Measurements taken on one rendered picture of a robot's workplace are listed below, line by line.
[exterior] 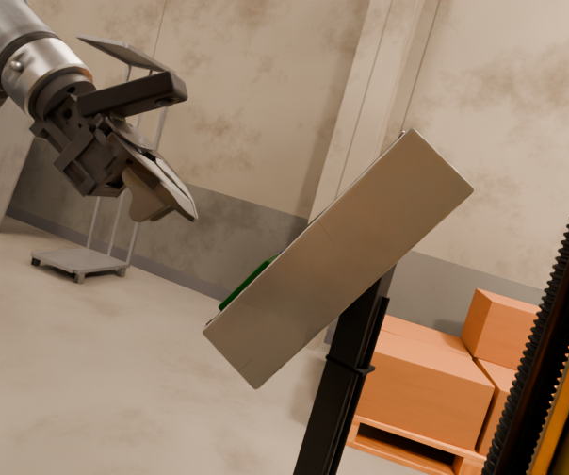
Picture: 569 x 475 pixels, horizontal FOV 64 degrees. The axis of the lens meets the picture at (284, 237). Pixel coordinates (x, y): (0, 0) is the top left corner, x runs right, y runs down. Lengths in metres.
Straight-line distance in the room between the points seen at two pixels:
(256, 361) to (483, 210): 3.10
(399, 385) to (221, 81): 2.94
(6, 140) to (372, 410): 4.12
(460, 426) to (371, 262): 2.04
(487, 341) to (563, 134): 1.54
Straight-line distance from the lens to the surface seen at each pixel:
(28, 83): 0.58
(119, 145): 0.52
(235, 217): 3.91
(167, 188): 0.51
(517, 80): 3.64
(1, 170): 5.06
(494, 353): 2.79
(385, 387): 2.30
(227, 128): 4.06
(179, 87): 0.54
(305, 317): 0.44
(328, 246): 0.42
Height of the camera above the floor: 1.12
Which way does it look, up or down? 6 degrees down
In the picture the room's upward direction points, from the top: 15 degrees clockwise
